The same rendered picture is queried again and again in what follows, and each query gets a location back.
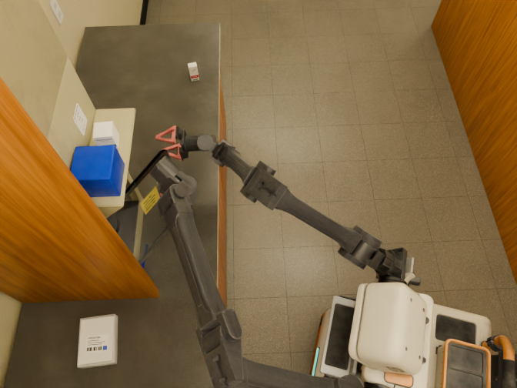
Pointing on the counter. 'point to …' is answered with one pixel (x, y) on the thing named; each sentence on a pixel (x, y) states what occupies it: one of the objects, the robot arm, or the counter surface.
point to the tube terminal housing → (62, 116)
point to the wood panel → (55, 225)
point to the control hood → (110, 205)
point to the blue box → (98, 170)
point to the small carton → (106, 134)
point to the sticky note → (150, 200)
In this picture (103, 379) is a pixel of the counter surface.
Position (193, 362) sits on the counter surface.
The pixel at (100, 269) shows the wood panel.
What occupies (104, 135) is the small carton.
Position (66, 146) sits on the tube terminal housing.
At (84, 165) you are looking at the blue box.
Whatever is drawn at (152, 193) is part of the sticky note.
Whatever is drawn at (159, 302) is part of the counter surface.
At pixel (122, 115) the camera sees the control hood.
